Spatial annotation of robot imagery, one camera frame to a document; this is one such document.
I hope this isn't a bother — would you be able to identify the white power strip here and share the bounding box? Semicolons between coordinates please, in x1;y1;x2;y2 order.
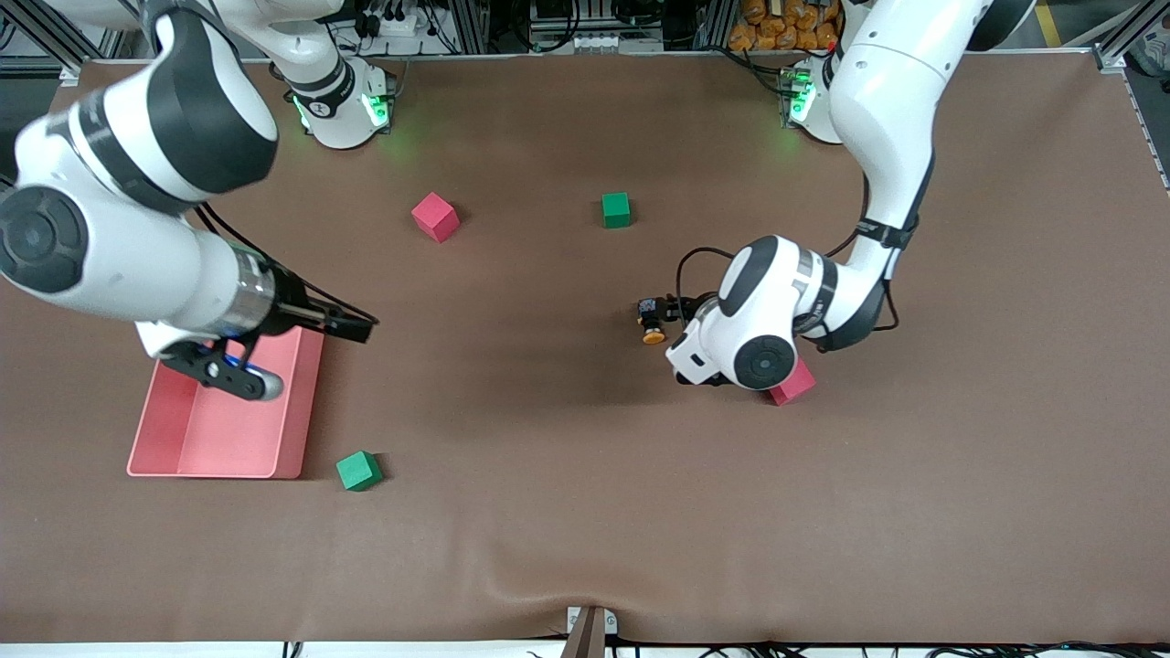
361;7;423;37

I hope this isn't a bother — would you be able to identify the aluminium frame rail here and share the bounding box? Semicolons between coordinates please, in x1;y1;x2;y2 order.
0;0;138;85
1092;0;1170;72

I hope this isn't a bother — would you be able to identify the pink foam cube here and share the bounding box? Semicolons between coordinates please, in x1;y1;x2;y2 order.
410;192;461;244
768;358;818;407

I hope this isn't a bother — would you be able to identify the bag of orange items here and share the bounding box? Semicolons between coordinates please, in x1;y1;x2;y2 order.
729;0;846;52

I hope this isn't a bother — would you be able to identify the pink plastic tray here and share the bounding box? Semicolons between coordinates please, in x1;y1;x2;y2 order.
126;327;325;480

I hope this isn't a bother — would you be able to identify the brown table cover mat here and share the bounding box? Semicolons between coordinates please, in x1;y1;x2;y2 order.
0;50;1170;645

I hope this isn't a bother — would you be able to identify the metal table edge bracket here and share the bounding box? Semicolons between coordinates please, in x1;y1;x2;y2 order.
559;605;620;658

